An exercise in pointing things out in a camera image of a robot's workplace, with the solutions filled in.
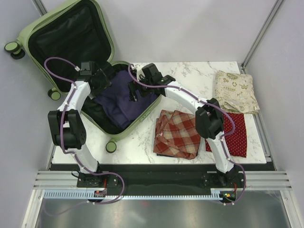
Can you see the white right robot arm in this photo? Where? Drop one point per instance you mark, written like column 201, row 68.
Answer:
column 209, row 117

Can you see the red polka dot cloth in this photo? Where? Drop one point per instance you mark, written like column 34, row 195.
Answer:
column 237, row 141

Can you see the green hard-shell suitcase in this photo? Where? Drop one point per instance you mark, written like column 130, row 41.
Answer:
column 75, row 31

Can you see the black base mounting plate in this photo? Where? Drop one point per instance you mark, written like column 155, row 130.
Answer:
column 164, row 179

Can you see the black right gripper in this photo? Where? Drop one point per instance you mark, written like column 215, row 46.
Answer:
column 133, row 86

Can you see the cream printed garment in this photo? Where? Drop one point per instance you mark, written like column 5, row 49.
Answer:
column 235, row 93

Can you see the purple garment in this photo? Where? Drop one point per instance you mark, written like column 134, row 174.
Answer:
column 116, row 103

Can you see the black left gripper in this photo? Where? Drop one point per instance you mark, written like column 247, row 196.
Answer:
column 104, row 83

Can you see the red plaid folded shirt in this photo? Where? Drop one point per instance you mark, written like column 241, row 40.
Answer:
column 176, row 135

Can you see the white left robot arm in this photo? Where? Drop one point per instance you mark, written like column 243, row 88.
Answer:
column 66, row 126

